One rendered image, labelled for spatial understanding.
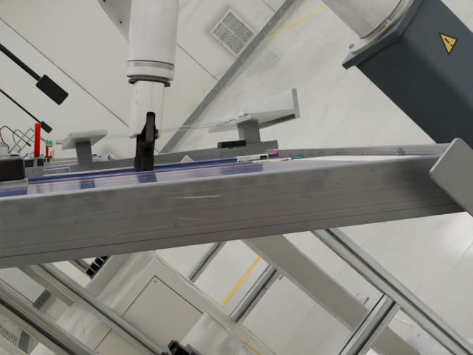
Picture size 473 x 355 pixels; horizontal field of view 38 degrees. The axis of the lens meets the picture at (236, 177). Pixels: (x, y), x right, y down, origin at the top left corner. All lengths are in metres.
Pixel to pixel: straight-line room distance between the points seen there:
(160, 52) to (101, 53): 7.62
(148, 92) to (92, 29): 7.68
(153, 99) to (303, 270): 0.64
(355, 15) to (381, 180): 0.81
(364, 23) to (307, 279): 0.60
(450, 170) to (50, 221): 0.38
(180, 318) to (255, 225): 1.53
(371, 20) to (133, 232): 0.94
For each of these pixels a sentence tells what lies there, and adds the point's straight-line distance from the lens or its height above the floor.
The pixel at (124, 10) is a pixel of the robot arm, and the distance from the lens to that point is 1.34.
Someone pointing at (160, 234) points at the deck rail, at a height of 0.92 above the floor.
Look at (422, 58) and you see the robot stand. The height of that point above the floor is 0.61.
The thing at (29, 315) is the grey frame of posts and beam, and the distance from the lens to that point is 1.37.
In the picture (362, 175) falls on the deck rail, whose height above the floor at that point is 0.80.
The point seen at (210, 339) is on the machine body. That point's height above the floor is 0.62.
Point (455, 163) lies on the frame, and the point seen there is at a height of 0.74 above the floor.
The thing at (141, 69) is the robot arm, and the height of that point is 1.02.
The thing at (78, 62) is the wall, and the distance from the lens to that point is 8.81.
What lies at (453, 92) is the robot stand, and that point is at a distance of 1.49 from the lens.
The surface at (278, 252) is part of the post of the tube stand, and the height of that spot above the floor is 0.51.
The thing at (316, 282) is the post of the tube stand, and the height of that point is 0.39.
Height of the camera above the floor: 1.03
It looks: 12 degrees down
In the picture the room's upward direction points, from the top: 49 degrees counter-clockwise
